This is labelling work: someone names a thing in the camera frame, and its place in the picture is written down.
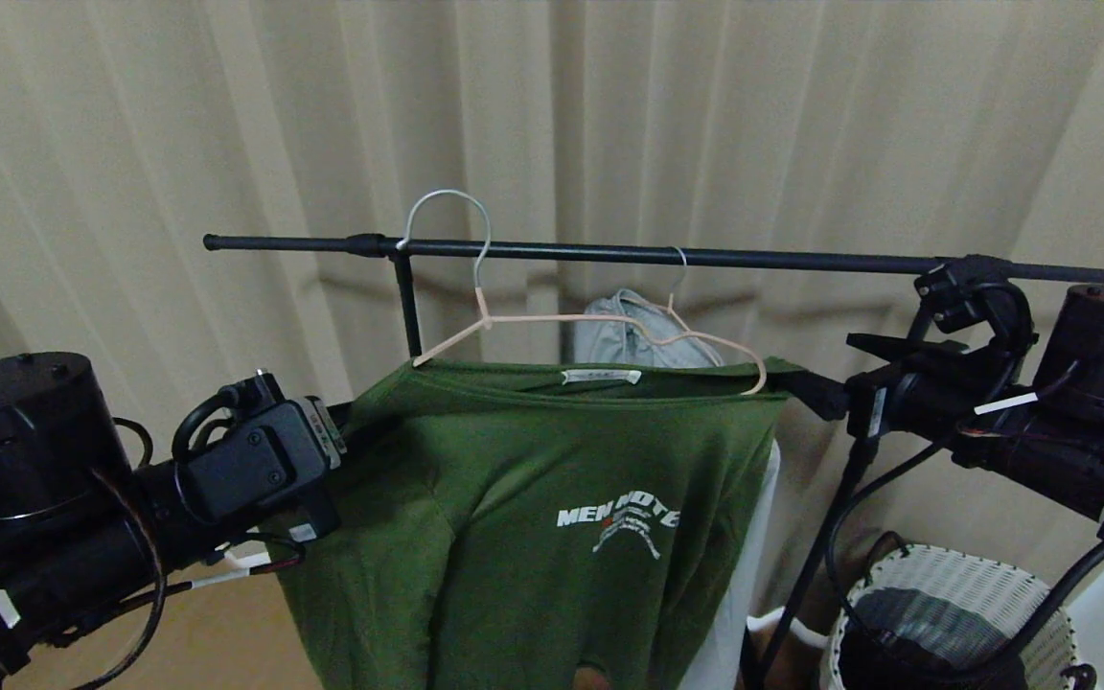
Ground pink clothes hanger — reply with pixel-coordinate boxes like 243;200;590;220
665;246;689;315
396;189;768;397

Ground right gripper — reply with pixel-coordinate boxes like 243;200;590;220
768;332;991;451

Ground pale grey shorts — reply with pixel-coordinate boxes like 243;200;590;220
574;289;783;690

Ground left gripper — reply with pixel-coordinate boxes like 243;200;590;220
1;479;344;638

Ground black cable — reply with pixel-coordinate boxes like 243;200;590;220
824;281;1039;662
171;381;251;463
983;516;1104;686

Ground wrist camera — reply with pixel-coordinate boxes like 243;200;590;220
914;257;1037;357
173;369;349;525

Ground green garment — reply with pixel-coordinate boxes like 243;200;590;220
276;356;807;690

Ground black clothes rack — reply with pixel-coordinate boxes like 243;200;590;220
203;233;1104;690

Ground white laundry basket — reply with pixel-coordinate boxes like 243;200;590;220
820;541;1099;690

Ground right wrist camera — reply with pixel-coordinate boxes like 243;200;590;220
914;257;1037;357

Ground beige curtain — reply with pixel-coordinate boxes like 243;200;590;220
0;0;1104;614

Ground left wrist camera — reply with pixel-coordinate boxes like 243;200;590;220
173;369;349;525

